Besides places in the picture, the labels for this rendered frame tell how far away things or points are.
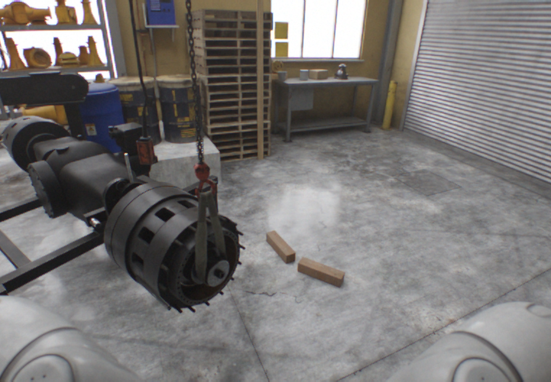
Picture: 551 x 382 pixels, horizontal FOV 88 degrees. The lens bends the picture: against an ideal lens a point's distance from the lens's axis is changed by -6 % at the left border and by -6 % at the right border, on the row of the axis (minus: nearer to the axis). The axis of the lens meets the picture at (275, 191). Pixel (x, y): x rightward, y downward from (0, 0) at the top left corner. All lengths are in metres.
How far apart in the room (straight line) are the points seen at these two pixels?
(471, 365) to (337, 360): 1.90
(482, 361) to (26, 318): 0.58
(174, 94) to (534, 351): 4.31
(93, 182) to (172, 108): 2.50
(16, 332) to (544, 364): 0.68
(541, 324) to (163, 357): 2.11
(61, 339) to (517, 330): 0.60
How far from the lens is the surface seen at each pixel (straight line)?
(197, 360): 2.29
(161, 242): 1.47
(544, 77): 5.95
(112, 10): 5.62
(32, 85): 3.79
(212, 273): 1.51
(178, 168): 4.15
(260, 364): 2.24
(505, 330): 0.54
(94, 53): 9.32
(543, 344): 0.56
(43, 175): 2.57
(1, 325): 0.55
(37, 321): 0.54
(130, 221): 1.65
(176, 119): 4.53
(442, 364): 0.44
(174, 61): 5.85
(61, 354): 0.44
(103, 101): 4.02
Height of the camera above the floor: 1.90
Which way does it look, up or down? 28 degrees down
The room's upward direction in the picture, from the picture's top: 2 degrees clockwise
